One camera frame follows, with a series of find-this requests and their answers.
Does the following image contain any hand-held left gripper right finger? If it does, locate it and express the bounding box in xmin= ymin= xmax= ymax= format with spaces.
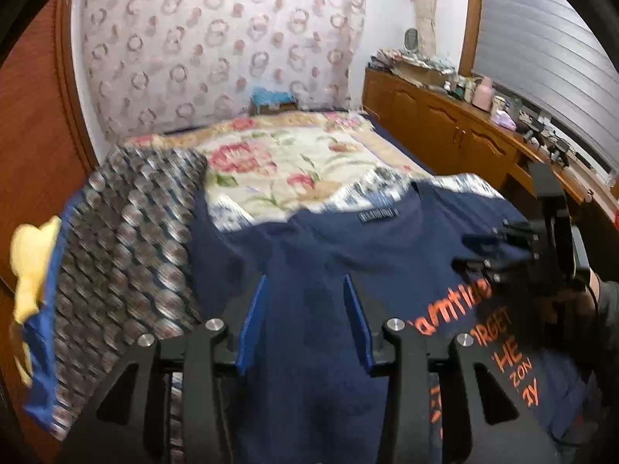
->
xmin=342 ymin=275 xmax=566 ymax=464

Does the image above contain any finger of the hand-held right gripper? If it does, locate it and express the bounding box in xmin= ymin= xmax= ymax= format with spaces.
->
xmin=451 ymin=257 xmax=540 ymax=291
xmin=462 ymin=220 xmax=545 ymax=258

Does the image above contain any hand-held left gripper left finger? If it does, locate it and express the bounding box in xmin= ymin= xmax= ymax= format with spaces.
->
xmin=55 ymin=275 xmax=268 ymax=464

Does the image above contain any navy blue t-shirt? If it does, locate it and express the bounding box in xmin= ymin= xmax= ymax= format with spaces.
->
xmin=186 ymin=181 xmax=600 ymax=464

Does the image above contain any person's right forearm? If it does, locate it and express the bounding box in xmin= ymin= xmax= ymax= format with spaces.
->
xmin=587 ymin=278 xmax=619 ymax=397

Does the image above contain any black handheld device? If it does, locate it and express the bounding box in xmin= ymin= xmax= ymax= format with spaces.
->
xmin=544 ymin=136 xmax=574 ymax=165
xmin=518 ymin=118 xmax=545 ymax=146

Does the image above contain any blue white floral cloth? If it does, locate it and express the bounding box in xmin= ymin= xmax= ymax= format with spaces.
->
xmin=205 ymin=167 xmax=504 ymax=235

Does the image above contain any wooden cabinet desk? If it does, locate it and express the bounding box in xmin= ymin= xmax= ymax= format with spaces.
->
xmin=363 ymin=67 xmax=619 ymax=233

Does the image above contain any grey brown patterned cloth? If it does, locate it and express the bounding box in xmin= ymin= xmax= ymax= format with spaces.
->
xmin=48 ymin=147 xmax=211 ymax=440

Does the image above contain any pink thermos flask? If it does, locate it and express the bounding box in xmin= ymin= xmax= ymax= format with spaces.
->
xmin=473 ymin=77 xmax=494 ymax=109

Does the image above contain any pink floral bed blanket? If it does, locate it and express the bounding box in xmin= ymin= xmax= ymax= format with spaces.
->
xmin=121 ymin=111 xmax=436 ymax=233

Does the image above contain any cardboard box with clutter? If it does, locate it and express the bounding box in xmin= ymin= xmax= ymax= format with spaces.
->
xmin=370 ymin=48 xmax=458 ymax=89

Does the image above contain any grey window blind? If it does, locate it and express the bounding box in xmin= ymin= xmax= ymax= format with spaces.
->
xmin=471 ymin=0 xmax=619 ymax=175

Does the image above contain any blue topped box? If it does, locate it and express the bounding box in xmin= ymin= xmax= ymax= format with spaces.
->
xmin=250 ymin=86 xmax=298 ymax=116

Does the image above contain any yellow cloth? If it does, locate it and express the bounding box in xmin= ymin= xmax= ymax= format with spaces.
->
xmin=10 ymin=217 xmax=63 ymax=327

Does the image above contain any cream lace curtain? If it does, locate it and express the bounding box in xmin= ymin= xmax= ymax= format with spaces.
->
xmin=411 ymin=0 xmax=467 ymax=66

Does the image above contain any wooden wardrobe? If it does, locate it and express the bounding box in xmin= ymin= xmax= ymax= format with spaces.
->
xmin=0 ymin=0 xmax=102 ymax=445

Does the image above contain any wooden window frame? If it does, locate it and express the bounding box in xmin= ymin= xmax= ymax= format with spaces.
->
xmin=458 ymin=0 xmax=484 ymax=78

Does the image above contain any ring patterned pink curtain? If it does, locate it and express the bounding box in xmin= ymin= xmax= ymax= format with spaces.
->
xmin=72 ymin=0 xmax=368 ymax=146

